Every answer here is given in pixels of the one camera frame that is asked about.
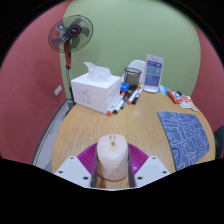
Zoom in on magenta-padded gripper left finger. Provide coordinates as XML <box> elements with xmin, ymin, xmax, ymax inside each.
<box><xmin>53</xmin><ymin>142</ymin><xmax>99</xmax><ymax>188</ymax></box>

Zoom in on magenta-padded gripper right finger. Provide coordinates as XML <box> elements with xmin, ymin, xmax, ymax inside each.
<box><xmin>127</xmin><ymin>143</ymin><xmax>172</xmax><ymax>188</ymax></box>

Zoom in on pale pink computer mouse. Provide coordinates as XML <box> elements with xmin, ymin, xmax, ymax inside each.
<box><xmin>95</xmin><ymin>133</ymin><xmax>130</xmax><ymax>182</ymax></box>

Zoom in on blue-grey patterned mouse pad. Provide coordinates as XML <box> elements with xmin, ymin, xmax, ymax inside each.
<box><xmin>157</xmin><ymin>110</ymin><xmax>211</xmax><ymax>172</ymax></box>

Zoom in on white marker with black cap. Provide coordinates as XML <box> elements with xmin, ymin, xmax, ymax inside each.
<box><xmin>112</xmin><ymin>97</ymin><xmax>129</xmax><ymax>115</ymax></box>

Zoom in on white marker with red cap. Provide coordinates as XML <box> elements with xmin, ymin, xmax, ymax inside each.
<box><xmin>126</xmin><ymin>87</ymin><xmax>141</xmax><ymax>106</ymax></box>
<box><xmin>106</xmin><ymin>92</ymin><xmax>127</xmax><ymax>116</ymax></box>

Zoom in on white tissue box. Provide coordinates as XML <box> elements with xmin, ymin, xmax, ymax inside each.
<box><xmin>70</xmin><ymin>61</ymin><xmax>123</xmax><ymax>115</ymax></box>

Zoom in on white snack packet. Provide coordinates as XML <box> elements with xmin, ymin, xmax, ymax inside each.
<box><xmin>179</xmin><ymin>99</ymin><xmax>196</xmax><ymax>111</ymax></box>

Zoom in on red snack packet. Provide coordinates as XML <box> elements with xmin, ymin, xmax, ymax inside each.
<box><xmin>166</xmin><ymin>89</ymin><xmax>184</xmax><ymax>104</ymax></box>

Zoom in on blue whiteboard eraser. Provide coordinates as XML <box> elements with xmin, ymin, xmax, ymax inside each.
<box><xmin>119</xmin><ymin>81</ymin><xmax>131</xmax><ymax>94</ymax></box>

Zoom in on blue snack packet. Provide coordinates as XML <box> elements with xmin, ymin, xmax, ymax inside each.
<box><xmin>158</xmin><ymin>84</ymin><xmax>172</xmax><ymax>96</ymax></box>

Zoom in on dark mesh pen cup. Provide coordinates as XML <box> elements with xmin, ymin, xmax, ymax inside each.
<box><xmin>123</xmin><ymin>67</ymin><xmax>143</xmax><ymax>88</ymax></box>

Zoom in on white and blue sign stand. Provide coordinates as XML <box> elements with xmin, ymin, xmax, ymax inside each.
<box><xmin>141</xmin><ymin>53</ymin><xmax>165</xmax><ymax>94</ymax></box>

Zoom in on black and red standing fan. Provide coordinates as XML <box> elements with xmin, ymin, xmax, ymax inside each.
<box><xmin>47</xmin><ymin>14</ymin><xmax>94</xmax><ymax>114</ymax></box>

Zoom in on white wall socket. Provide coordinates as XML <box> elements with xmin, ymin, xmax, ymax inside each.
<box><xmin>53</xmin><ymin>85</ymin><xmax>63</xmax><ymax>97</ymax></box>

